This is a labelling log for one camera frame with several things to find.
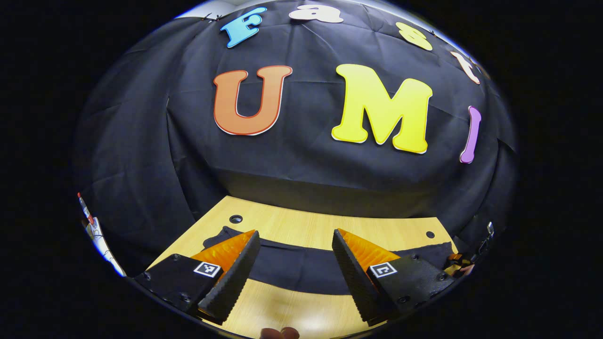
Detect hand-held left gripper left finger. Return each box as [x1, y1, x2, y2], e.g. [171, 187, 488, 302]
[132, 229, 261, 325]

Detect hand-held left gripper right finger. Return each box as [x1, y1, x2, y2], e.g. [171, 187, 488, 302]
[331, 228, 456, 326]

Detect dark blue jeans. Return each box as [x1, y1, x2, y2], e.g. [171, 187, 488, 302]
[203, 226, 460, 296]

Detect black backdrop cloth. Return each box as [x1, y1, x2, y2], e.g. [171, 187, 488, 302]
[73, 0, 519, 278]

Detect white board with red mark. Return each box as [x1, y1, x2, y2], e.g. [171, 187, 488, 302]
[77, 192, 127, 277]

